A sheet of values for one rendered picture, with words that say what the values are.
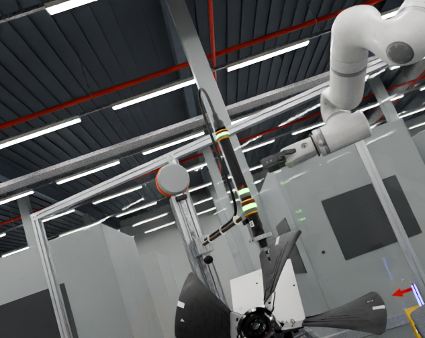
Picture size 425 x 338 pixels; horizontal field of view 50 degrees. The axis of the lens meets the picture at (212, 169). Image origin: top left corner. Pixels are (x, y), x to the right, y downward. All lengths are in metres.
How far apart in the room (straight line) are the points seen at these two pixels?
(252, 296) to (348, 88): 0.92
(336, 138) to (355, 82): 0.22
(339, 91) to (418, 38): 0.31
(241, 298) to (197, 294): 0.29
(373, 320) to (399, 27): 0.74
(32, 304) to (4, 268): 0.33
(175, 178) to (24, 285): 1.76
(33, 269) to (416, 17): 3.04
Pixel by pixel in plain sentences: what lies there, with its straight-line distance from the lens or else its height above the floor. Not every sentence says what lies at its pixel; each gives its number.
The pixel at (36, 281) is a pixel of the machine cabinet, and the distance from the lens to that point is 3.50.
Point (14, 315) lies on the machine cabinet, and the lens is 3.56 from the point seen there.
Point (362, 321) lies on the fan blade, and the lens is 1.31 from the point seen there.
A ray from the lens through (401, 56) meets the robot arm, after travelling 0.99.
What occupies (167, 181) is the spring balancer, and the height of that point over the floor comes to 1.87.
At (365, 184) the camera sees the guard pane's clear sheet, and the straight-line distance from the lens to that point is 2.09.
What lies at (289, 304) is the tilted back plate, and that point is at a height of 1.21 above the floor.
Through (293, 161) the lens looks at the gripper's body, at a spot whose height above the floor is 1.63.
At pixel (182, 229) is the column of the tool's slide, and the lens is 2.05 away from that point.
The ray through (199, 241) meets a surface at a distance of 1.93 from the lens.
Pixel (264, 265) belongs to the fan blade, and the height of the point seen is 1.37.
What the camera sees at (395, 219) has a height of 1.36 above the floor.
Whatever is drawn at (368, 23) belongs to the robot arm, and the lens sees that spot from 1.05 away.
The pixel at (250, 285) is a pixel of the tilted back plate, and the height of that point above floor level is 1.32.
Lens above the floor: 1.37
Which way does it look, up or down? 13 degrees up
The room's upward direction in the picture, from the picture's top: 20 degrees counter-clockwise
